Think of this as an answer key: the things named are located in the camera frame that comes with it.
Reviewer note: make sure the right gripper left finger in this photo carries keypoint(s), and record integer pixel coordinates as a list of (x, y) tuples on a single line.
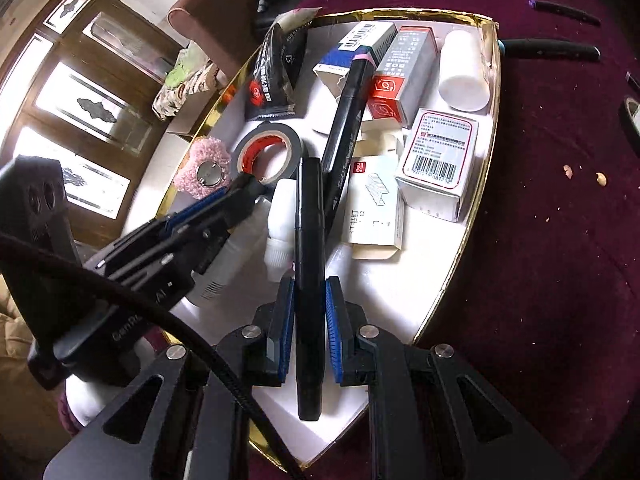
[(177, 420)]

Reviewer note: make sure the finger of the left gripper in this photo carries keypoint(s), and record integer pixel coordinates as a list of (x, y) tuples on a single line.
[(192, 245), (149, 235)]

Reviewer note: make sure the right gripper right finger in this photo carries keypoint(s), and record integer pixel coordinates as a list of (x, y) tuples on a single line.
[(431, 415)]

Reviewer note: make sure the black tape roll red core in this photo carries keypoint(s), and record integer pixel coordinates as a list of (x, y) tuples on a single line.
[(270, 153)]

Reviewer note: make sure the pink fluffy round brooch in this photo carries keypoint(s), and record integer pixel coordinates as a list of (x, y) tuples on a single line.
[(206, 170)]

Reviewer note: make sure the black marker white cap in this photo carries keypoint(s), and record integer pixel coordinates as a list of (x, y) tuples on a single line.
[(310, 292)]

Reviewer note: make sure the black snack packet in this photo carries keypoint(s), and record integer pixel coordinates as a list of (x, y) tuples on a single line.
[(280, 57)]

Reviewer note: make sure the white medicine box barcode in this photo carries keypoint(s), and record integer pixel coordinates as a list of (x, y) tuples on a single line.
[(435, 166)]

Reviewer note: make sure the grey red 502 glue box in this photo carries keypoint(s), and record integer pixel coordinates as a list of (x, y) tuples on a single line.
[(399, 82)]

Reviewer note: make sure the blue white medicine box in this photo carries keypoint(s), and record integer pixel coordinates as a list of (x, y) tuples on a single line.
[(367, 37)]

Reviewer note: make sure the white pill bottle red label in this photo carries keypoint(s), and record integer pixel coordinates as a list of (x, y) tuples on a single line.
[(461, 80)]

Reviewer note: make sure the small white dropper bottle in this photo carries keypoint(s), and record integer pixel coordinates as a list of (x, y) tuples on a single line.
[(279, 251)]

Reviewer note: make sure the white gloved left hand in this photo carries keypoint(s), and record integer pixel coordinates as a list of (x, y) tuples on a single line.
[(81, 401)]

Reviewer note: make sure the gold white tray box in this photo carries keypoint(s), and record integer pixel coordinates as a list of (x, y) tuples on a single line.
[(400, 294)]

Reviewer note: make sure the brown armchair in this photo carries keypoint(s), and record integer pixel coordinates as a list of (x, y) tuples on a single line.
[(228, 31)]

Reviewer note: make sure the black marker teal cap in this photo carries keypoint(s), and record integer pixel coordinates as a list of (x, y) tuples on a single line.
[(548, 49)]

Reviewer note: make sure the black marker purple cap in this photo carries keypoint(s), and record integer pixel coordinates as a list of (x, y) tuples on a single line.
[(566, 11)]

